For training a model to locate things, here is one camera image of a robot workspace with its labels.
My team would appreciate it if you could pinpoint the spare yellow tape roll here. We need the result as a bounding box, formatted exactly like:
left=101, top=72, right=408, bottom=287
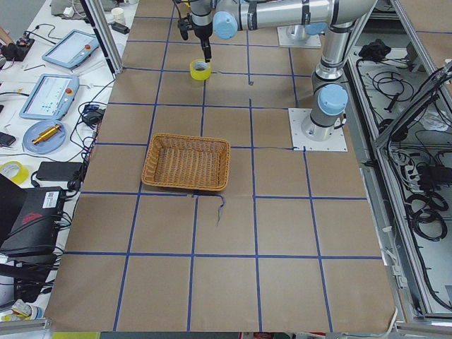
left=1, top=161, right=29, bottom=185

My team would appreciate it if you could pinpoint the brown wicker basket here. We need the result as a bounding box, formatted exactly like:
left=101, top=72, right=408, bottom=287
left=141, top=133, right=231, bottom=191

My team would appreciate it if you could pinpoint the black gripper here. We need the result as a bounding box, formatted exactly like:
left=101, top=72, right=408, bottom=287
left=190, top=1, right=213, bottom=63

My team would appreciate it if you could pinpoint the lower teach pendant tablet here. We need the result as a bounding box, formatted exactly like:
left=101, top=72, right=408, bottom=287
left=19, top=73, right=80, bottom=120

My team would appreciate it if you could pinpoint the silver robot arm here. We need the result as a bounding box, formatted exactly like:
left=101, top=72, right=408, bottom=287
left=178, top=0, right=376, bottom=90

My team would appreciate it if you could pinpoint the black power adapter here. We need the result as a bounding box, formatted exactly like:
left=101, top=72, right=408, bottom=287
left=31, top=162, right=82, bottom=189

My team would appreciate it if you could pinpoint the teach pendant tablet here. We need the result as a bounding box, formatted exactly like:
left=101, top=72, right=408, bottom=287
left=42, top=30, right=100, bottom=69
left=19, top=73, right=80, bottom=120

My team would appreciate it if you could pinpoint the upper teach pendant tablet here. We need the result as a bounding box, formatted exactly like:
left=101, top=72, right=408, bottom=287
left=42, top=30, right=100, bottom=69

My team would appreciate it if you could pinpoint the white paper cup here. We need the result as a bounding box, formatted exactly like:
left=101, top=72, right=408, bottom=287
left=111, top=7, right=126, bottom=25

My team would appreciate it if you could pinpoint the black computer box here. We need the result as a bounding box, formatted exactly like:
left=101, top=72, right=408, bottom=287
left=1, top=175, right=66, bottom=258

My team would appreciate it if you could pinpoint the blue plate with brass part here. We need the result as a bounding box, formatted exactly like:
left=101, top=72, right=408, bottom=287
left=22, top=119, right=67, bottom=154

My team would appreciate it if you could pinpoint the yellow packing tape roll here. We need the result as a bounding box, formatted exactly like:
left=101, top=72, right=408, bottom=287
left=189, top=59, right=211, bottom=81

